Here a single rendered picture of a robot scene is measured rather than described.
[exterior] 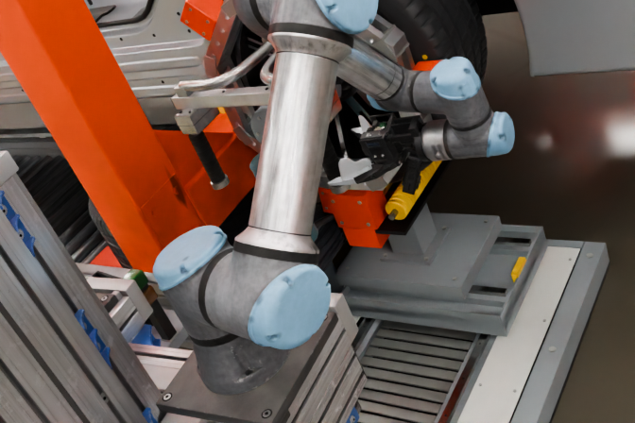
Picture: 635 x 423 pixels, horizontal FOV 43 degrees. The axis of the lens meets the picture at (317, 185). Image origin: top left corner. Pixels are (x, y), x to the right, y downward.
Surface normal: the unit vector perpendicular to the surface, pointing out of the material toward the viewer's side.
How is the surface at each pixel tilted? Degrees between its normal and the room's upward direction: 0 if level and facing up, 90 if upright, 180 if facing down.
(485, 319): 90
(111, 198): 90
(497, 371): 0
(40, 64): 90
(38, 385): 90
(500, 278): 0
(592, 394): 0
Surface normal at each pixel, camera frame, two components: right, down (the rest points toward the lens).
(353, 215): -0.47, 0.61
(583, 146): -0.34, -0.79
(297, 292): 0.70, 0.24
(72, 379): 0.84, -0.02
